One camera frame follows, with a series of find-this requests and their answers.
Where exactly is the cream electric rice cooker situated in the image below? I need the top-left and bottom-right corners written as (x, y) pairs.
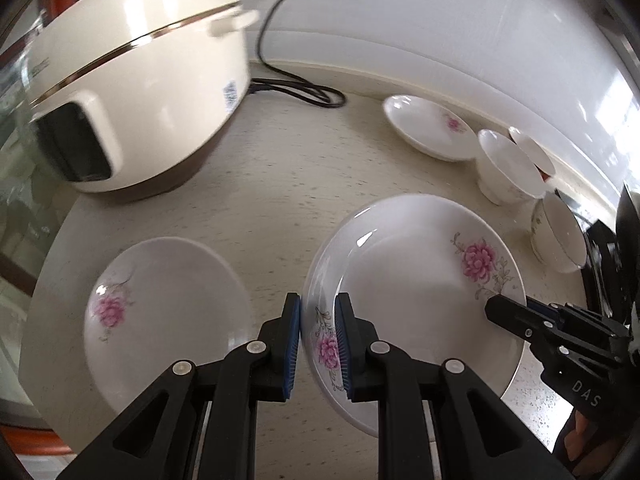
top-left (26, 0), bottom-right (259, 200)

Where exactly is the black stove top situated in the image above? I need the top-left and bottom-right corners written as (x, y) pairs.
top-left (554, 184), bottom-right (639, 326)

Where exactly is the right hand in glove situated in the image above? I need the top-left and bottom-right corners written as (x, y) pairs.
top-left (553, 410), bottom-right (627, 478)

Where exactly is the plain white bowl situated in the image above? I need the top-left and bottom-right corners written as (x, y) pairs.
top-left (475, 129), bottom-right (547, 205)

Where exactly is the black power cable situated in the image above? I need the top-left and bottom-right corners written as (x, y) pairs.
top-left (246, 0), bottom-right (347, 110)

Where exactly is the floral plate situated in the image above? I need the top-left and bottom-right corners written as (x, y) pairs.
top-left (382, 94), bottom-right (480, 162)
top-left (84, 236), bottom-right (256, 413)
top-left (302, 194), bottom-right (525, 436)

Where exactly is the gold rimmed white bowl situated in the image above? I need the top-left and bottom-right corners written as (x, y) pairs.
top-left (530, 192), bottom-right (587, 274)

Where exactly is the red and white bowl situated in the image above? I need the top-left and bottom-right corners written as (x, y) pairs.
top-left (508, 127), bottom-right (555, 182)

